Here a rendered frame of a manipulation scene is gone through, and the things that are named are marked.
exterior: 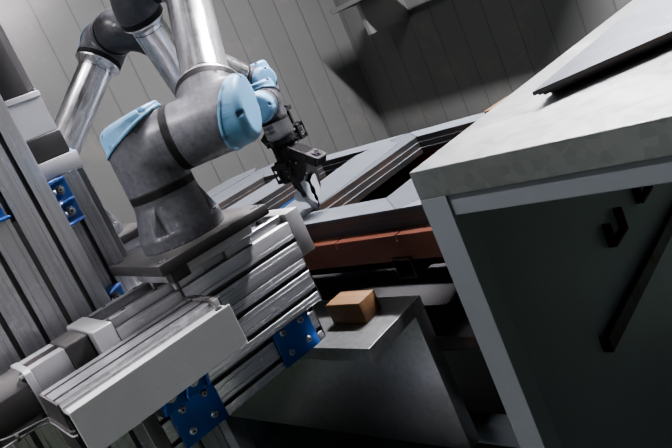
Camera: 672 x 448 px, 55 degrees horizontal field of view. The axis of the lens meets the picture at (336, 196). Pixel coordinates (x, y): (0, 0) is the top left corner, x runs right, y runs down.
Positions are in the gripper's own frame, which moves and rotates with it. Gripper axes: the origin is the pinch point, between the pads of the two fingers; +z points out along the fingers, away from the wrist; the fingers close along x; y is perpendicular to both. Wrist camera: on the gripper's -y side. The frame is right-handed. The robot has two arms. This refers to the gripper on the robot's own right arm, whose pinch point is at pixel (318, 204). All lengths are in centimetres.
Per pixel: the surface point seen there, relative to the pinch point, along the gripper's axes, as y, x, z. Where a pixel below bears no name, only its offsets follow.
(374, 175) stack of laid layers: 0.4, -25.9, 2.8
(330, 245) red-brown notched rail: -15.5, 16.3, 5.4
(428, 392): -30, 20, 42
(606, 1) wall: 3, -263, 1
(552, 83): -84, 30, -19
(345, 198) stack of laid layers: 0.4, -10.8, 3.3
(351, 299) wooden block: -24.5, 25.5, 14.7
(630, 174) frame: -98, 49, -12
